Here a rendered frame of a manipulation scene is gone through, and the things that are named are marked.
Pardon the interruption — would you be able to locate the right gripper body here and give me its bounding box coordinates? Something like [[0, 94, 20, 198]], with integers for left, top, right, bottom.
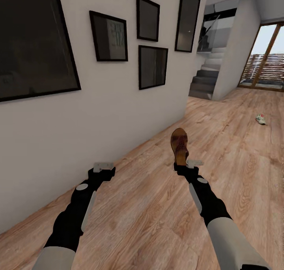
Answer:
[[177, 165, 199, 181]]

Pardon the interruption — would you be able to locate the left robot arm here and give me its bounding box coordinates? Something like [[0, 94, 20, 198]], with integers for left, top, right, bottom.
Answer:
[[31, 162, 115, 270]]

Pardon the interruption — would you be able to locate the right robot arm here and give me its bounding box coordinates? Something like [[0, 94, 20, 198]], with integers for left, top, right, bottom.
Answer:
[[174, 159, 273, 270]]

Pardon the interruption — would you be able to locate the sandal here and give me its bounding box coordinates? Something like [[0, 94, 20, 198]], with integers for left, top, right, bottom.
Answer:
[[170, 128, 189, 166]]

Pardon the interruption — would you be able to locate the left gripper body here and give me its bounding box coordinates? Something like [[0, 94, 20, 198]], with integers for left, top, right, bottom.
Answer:
[[88, 169, 112, 185]]

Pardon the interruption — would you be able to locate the gym shoe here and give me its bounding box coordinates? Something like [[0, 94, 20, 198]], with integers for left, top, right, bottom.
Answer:
[[256, 114, 266, 125]]

